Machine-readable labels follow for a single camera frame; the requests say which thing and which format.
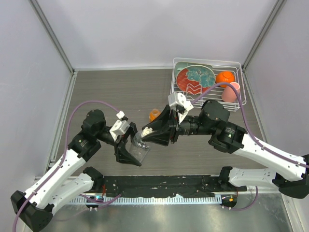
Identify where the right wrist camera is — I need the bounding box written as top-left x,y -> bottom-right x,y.
168,92 -> 194,124

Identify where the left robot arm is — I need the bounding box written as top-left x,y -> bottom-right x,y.
11,109 -> 141,232

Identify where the white cable duct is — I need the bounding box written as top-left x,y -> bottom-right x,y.
67,194 -> 222,205

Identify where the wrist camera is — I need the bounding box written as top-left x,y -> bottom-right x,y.
109,120 -> 129,141
168,92 -> 194,124

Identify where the orange bowl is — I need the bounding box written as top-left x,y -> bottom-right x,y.
216,71 -> 235,83

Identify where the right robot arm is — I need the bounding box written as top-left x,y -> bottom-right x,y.
141,100 -> 309,199

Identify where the white wire dish rack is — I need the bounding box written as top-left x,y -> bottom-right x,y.
170,58 -> 247,112

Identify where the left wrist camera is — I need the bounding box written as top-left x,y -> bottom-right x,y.
109,120 -> 129,141

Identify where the teal square plate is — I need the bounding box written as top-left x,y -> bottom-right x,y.
174,61 -> 213,77

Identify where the white bottle cap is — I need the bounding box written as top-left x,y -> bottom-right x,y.
141,127 -> 153,138

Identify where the red teal floral plate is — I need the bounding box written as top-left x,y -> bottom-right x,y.
176,65 -> 216,95

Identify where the clear bottle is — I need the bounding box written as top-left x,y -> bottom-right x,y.
129,131 -> 151,163

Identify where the pink cup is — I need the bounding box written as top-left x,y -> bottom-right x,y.
222,82 -> 240,103

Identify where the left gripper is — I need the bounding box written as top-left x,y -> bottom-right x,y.
96,122 -> 149,165

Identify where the orange bottle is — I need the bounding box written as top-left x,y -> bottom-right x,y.
149,109 -> 161,122

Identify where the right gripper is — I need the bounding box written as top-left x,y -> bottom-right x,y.
142,104 -> 214,146

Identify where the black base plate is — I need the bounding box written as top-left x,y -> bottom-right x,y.
98,175 -> 247,198

